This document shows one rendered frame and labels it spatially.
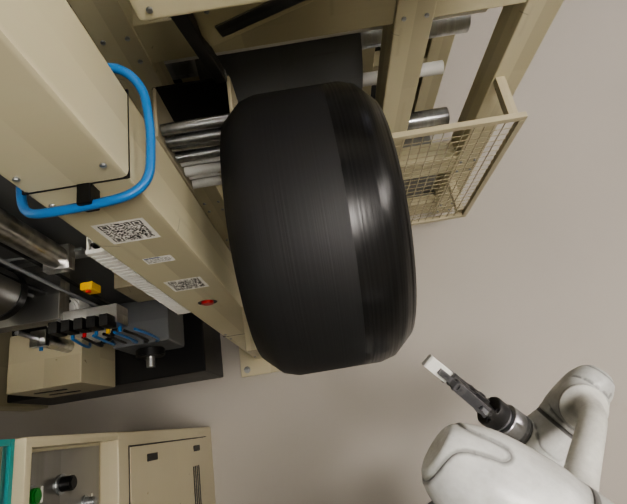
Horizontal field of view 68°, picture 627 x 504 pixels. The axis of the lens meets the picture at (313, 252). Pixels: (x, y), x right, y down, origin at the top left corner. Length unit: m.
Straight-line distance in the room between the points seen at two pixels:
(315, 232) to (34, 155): 0.39
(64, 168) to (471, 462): 0.62
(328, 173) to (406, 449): 1.59
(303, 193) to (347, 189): 0.07
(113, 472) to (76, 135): 0.98
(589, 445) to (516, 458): 0.39
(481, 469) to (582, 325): 1.79
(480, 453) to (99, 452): 0.97
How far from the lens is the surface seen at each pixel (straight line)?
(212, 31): 0.98
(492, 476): 0.70
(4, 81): 0.50
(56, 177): 0.62
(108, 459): 1.37
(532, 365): 2.31
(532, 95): 2.91
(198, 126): 1.21
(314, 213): 0.73
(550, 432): 1.29
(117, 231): 0.75
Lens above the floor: 2.14
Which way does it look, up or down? 70 degrees down
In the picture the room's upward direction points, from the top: 9 degrees counter-clockwise
